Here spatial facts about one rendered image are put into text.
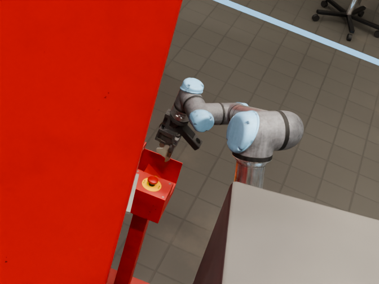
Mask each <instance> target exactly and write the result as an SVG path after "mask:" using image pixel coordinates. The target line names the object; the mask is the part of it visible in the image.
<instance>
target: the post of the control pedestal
mask: <svg viewBox="0 0 379 284"><path fill-rule="evenodd" d="M148 223H149V220H147V219H145V218H142V217H140V216H138V215H135V214H133V217H132V220H131V223H130V227H129V231H128V234H127V237H126V242H125V245H124V249H123V252H122V256H121V260H120V263H119V266H118V270H117V274H116V278H115V281H114V284H130V283H131V280H132V277H133V274H134V270H135V266H136V263H137V260H138V257H139V253H140V249H141V247H142V243H143V240H144V236H145V233H146V230H147V226H148Z"/></svg>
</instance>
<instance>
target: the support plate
mask: <svg viewBox="0 0 379 284"><path fill-rule="evenodd" d="M138 177H139V174H136V176H135V180H134V183H133V188H132V191H131V195H130V199H129V203H128V206H127V209H126V214H130V211H131V207H132V204H133V199H134V194H135V190H136V185H137V182H138Z"/></svg>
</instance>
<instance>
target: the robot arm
mask: <svg viewBox="0 0 379 284"><path fill-rule="evenodd" d="M203 89H204V85H203V84H202V82H201V81H199V80H198V79H196V78H186V79H185V80H184V81H183V83H182V85H181V86H180V90H179V92H178V95H177V98H176V99H175V102H174V105H173V107H172V109H171V110H170V109H168V111H167V112H166V113H165V116H164V120H163V122H162V123H161V124H160V126H159V130H158V132H157V134H156V137H155V140H157V141H159V142H160V143H159V146H160V148H157V149H156V151H157V153H159V154H160V155H162V156H163V157H164V158H165V161H164V162H167V161H169V160H170V158H171V156H172V154H173V152H174V149H175V147H176V146H177V144H178V143H179V141H180V139H181V136H182V137H183V138H184V139H185V140H186V142H187V143H188V144H189V145H190V146H191V147H192V148H193V149H194V150H198V149H199V148H200V146H201V144H202V140H201V139H200V138H199V137H198V136H197V135H196V134H195V133H194V131H193V130H192V129H191V128H190V127H189V125H188V123H189V122H190V124H191V125H192V126H193V128H194V129H195V130H196V131H197V132H205V131H208V130H210V129H211V128H212V127H213V125H228V127H227V133H226V139H227V145H228V148H229V149H230V151H232V155H233V157H234V158H235V160H236V169H235V177H234V181H237V182H240V183H244V184H248V185H252V186H254V187H259V188H263V181H264V176H265V168H266V165H267V164H268V163H269V162H271V161H272V155H273V151H277V150H287V149H290V148H292V147H294V146H296V145H297V144H298V143H299V142H300V140H301V139H302V137H303V132H304V127H303V122H302V120H301V119H300V118H299V116H297V115H296V114H295V113H292V112H289V111H284V110H278V111H267V110H263V109H258V108H254V107H250V106H248V104H246V103H240V102H236V103H205V101H204V99H203V98H202V96H201V94H202V93H203Z"/></svg>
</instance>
